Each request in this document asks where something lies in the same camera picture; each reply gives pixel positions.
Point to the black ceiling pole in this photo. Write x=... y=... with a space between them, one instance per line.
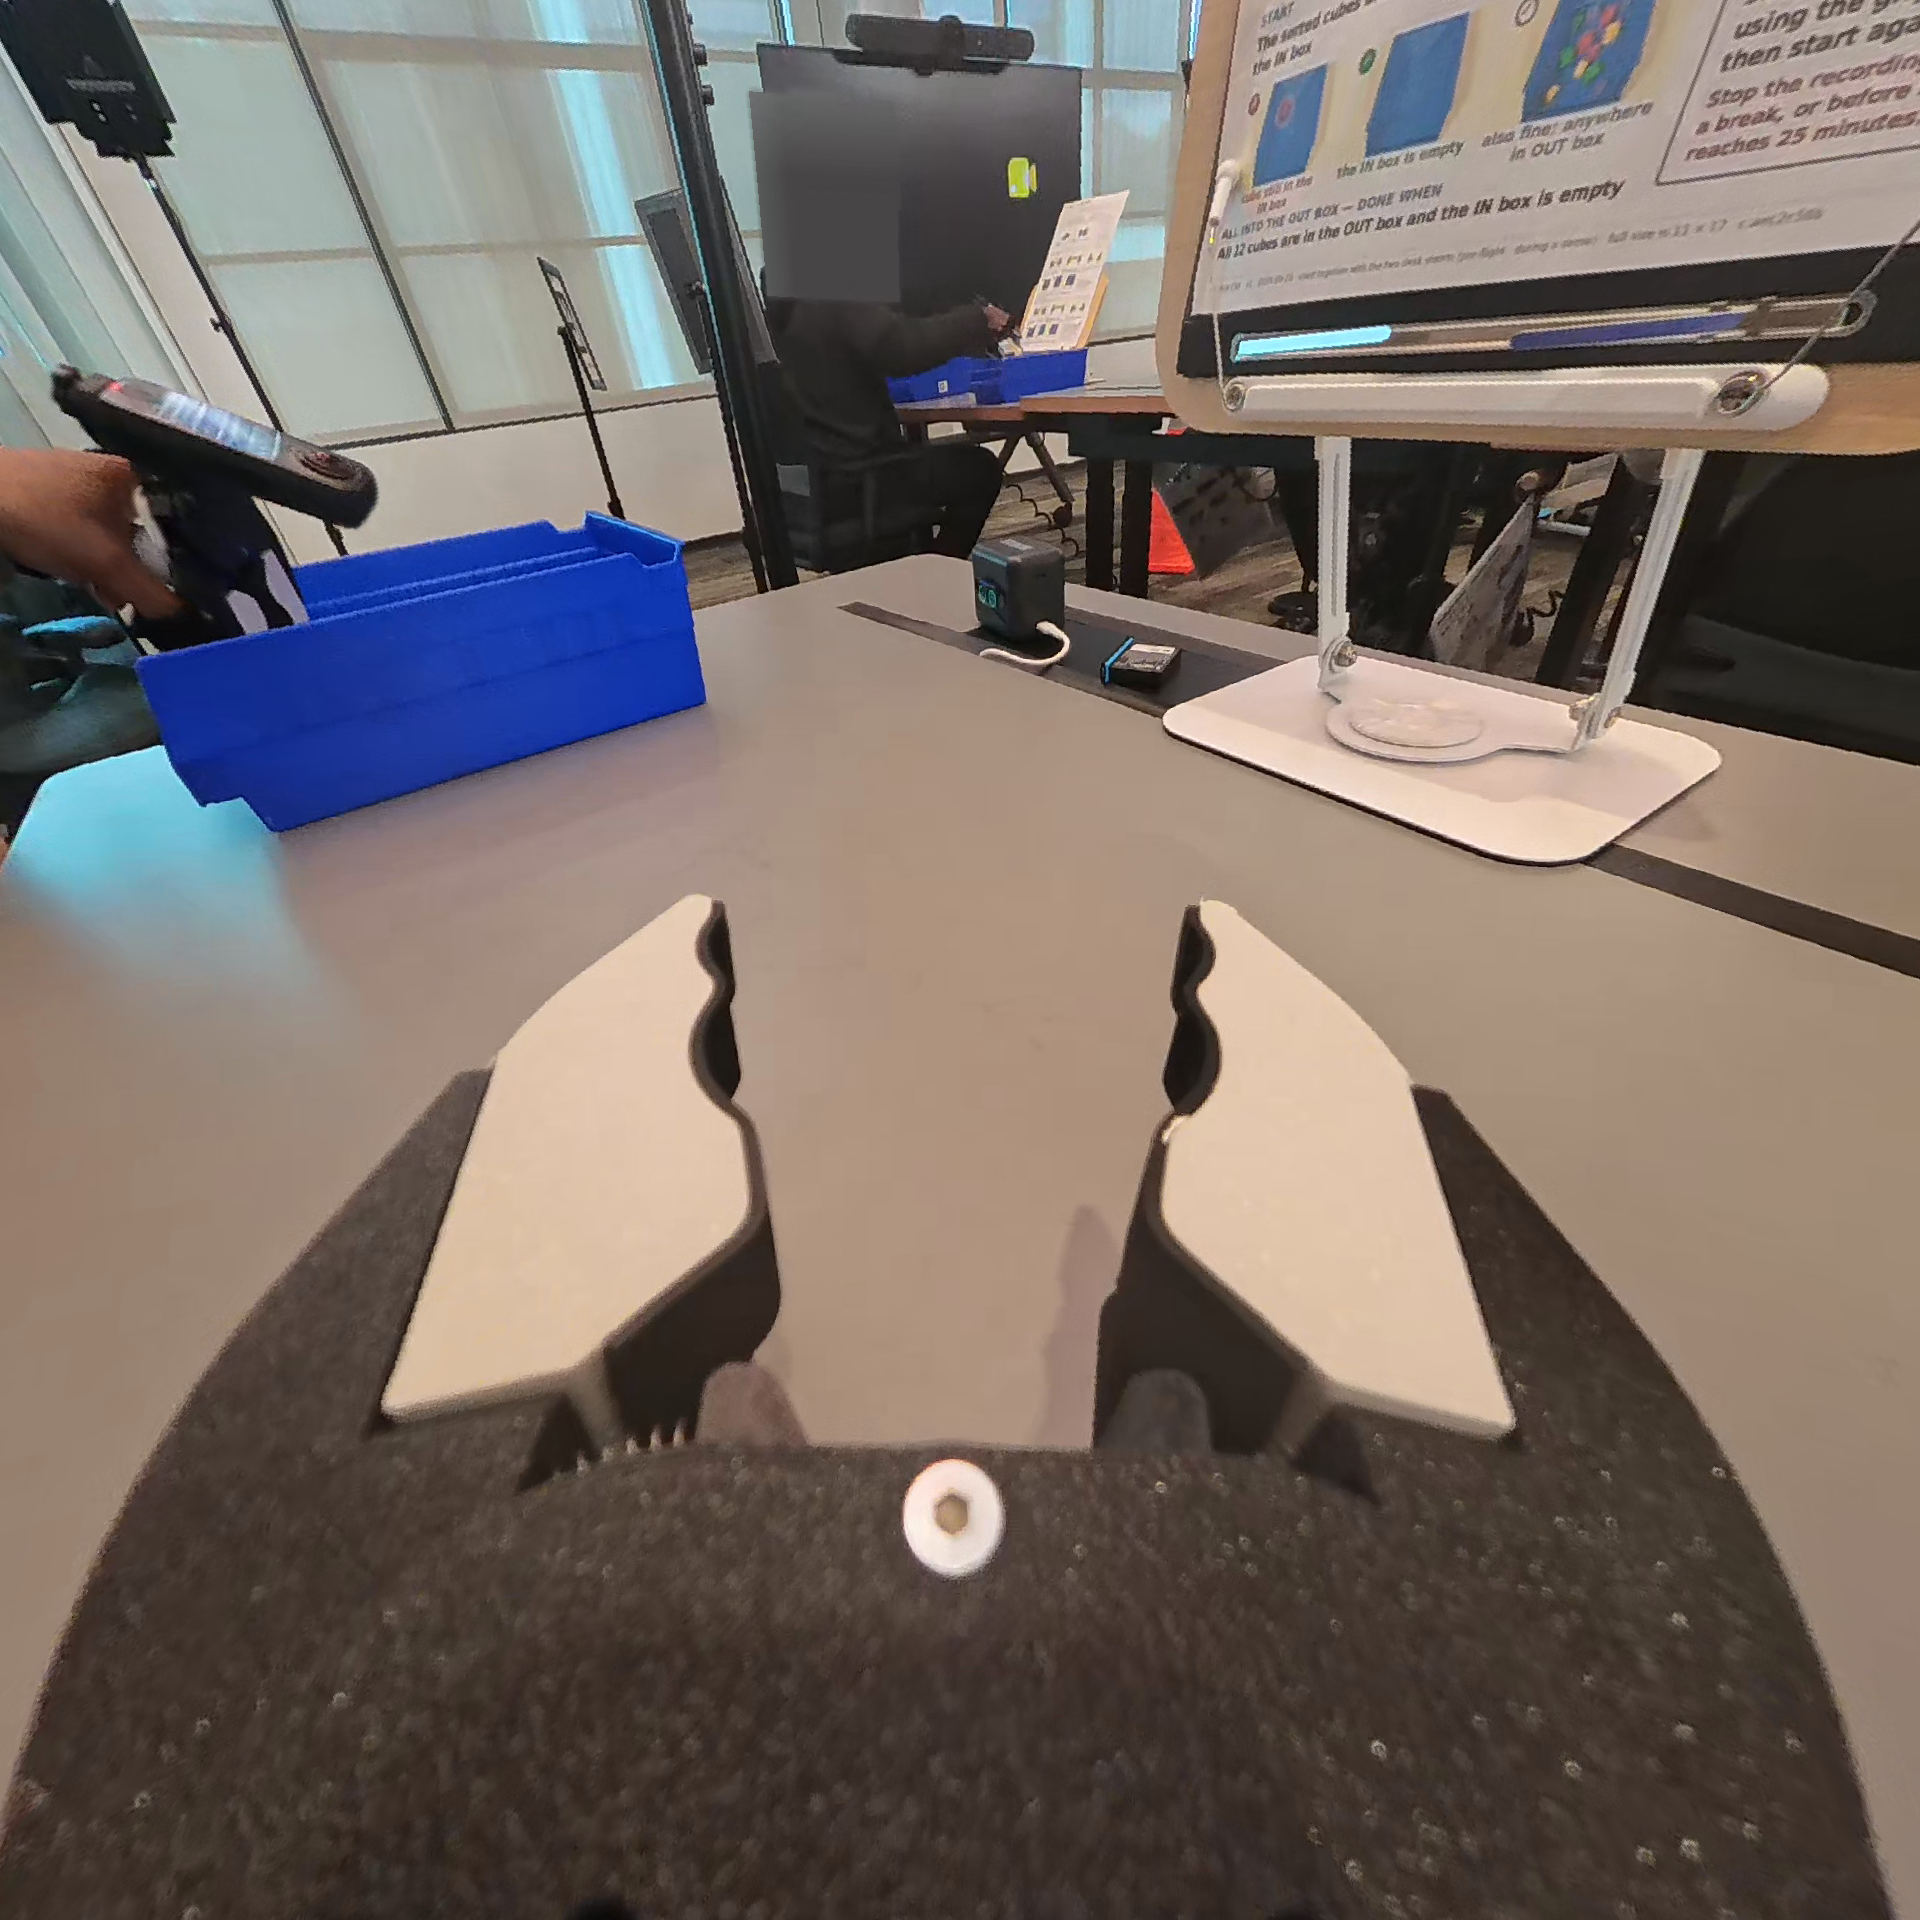
x=574 y=323

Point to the large black display screen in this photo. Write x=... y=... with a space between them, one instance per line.
x=960 y=107

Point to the wooden desk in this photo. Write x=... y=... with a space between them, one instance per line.
x=1079 y=406

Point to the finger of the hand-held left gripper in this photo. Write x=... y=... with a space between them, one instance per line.
x=272 y=593

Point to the blue plastic bin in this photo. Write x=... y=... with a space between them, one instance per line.
x=1049 y=376
x=945 y=388
x=450 y=676

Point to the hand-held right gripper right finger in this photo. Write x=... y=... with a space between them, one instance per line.
x=1319 y=1214

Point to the black office chair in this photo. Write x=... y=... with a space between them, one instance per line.
x=840 y=511

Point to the black webcam bar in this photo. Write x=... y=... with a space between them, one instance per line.
x=938 y=37

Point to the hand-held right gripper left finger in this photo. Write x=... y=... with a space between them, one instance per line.
x=585 y=1200

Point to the black round device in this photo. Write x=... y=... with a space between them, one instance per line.
x=1017 y=585

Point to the black thin monitor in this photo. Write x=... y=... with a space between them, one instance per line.
x=675 y=270

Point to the white tablet stand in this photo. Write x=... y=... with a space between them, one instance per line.
x=1575 y=780

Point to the black mesh chair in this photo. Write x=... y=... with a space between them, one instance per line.
x=1800 y=600

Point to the small instruction sheet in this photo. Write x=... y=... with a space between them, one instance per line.
x=1072 y=270

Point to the orange traffic cone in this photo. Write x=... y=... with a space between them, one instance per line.
x=1174 y=547

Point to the person's left hand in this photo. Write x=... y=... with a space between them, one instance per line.
x=75 y=517

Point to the black floor lamp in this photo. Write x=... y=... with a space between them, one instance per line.
x=726 y=300

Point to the small black blue-edged device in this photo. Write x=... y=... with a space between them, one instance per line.
x=1143 y=661

